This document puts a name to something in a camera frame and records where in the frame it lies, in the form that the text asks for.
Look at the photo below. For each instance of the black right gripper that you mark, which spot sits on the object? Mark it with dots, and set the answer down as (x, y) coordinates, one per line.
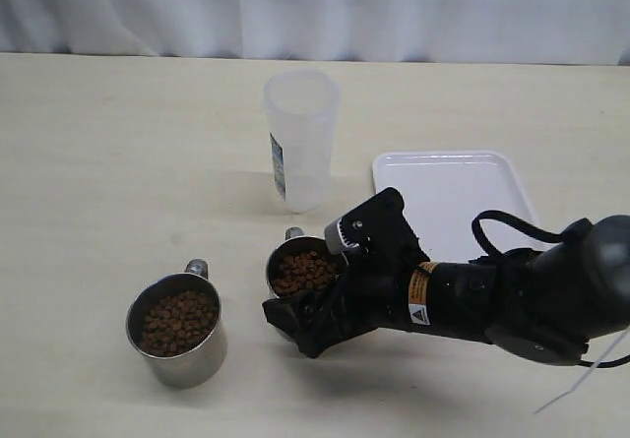
(376, 292)

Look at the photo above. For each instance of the steel cup with kibble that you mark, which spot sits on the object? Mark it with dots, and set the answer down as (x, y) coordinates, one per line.
(302, 263)
(176, 326)

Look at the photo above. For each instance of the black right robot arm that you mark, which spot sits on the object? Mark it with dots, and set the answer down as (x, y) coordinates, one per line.
(539, 295)

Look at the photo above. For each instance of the white rectangular plastic tray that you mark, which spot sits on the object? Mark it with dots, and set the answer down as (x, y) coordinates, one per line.
(445, 190)

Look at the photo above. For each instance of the clear plastic tall container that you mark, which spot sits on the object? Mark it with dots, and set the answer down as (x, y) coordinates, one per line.
(302, 108)

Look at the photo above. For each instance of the white curtain backdrop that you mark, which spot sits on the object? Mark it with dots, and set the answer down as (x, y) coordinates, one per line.
(573, 32)

